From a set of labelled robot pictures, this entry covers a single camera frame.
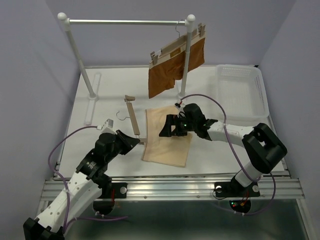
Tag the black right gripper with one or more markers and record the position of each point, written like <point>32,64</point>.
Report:
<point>166,132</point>

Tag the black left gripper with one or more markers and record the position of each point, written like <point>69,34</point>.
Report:
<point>128,142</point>

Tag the wooden clip hanger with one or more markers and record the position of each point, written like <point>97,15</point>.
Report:
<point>132,116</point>

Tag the beige underwear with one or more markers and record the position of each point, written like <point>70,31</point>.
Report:
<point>172,151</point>

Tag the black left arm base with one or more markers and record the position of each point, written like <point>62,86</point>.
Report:
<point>106,202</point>

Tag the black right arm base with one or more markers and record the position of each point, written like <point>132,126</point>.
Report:
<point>239,196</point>

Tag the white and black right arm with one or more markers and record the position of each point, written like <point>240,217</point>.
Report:
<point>264,149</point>

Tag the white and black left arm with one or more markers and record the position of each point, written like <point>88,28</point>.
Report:
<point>87,183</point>

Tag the brown underwear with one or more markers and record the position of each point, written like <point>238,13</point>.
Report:
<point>163,76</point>

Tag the wooden hanger with brown underwear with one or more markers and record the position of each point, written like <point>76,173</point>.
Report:
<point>177,46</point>

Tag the white plastic basket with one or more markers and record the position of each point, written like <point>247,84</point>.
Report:
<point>241,92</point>

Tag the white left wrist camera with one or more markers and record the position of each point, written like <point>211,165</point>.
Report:
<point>108,126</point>

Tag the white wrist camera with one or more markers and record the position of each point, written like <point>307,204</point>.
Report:
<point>108,126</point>
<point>180,107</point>

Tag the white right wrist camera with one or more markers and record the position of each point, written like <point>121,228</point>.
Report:
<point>180,107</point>

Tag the aluminium mounting rail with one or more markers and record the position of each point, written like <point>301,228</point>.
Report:
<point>194,188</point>

